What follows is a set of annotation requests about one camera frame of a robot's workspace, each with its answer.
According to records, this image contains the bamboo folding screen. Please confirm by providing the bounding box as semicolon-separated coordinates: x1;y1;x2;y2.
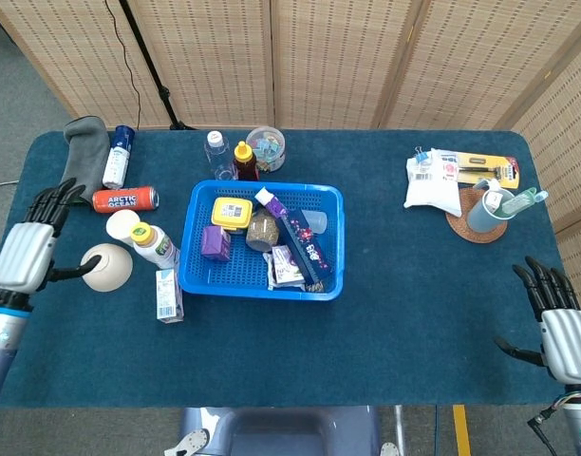
0;0;581;286

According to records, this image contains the honey bottle yellow cap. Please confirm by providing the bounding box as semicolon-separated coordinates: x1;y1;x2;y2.
233;140;261;182

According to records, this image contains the white blue spray bottle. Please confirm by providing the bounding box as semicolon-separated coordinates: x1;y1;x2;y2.
102;124;136;190

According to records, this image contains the translucent plastic cup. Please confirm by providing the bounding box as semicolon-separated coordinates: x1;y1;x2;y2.
300;208;329;235

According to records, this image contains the yellow carded razor pack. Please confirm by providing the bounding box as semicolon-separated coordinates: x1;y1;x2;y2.
454;151;521;189

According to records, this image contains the black tripod stand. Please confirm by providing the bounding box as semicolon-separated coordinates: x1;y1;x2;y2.
118;0;197;131

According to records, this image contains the white green-label bottle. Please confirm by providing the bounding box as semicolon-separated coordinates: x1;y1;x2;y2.
130;221;181;276

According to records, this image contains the white pouch bag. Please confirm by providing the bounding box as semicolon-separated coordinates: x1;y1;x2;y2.
403;156;462;218

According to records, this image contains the dark blue table mat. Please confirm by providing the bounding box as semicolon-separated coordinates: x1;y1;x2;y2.
0;128;572;409

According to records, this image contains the rolled grey towel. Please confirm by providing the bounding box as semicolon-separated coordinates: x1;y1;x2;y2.
60;115;111;207

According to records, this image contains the clear small teal-cap bottle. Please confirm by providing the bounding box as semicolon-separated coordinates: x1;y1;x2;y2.
500;187;550;215

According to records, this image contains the round clear clip container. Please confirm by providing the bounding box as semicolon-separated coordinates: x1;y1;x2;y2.
245;125;287;172

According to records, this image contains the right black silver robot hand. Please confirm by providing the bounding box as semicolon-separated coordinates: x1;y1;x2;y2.
494;256;581;386

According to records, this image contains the white red print packet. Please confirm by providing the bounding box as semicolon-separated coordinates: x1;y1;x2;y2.
431;147;462;184

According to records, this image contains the round woven coaster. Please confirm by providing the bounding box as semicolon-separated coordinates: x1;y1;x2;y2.
445;187;509;244

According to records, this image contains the purple tube white cap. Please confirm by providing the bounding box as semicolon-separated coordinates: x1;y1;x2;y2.
253;187;288;218

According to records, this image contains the clear bottle white cap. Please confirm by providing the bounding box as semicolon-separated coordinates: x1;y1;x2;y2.
204;130;238;181

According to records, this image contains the yellow lid container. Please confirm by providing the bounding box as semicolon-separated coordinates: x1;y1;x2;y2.
211;196;254;237

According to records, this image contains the flower print paper cup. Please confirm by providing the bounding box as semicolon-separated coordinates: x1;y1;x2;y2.
105;209;141;248

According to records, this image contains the orange soda can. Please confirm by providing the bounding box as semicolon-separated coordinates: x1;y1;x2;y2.
91;185;160;215

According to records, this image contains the long dark blue box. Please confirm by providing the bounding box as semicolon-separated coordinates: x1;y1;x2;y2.
280;208;333;287

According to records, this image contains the blue plastic basket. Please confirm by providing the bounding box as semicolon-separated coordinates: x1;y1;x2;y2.
178;179;346;302

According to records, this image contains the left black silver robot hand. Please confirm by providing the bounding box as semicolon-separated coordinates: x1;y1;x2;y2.
0;178;103;294

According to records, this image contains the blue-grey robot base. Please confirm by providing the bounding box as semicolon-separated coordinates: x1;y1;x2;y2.
164;405;401;456

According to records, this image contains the purple white snack packet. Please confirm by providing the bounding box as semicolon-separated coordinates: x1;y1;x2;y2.
264;244;307;291

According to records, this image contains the small purple box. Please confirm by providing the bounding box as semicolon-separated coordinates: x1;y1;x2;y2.
202;225;233;262

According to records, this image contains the glass jar of grains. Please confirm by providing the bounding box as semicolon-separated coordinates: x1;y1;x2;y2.
245;208;280;253

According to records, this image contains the beige bowl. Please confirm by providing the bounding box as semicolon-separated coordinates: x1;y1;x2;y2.
80;242;134;293

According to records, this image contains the grey-blue cup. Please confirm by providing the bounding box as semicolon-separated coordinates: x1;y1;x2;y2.
466;185;515;234

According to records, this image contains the white blue milk carton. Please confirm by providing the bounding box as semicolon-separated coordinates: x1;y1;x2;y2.
155;268;185;324

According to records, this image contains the small white bottle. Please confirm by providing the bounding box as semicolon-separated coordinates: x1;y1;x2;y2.
482;185;504;213

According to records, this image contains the black hanging cable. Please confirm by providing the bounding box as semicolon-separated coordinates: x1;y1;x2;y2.
103;0;142;130

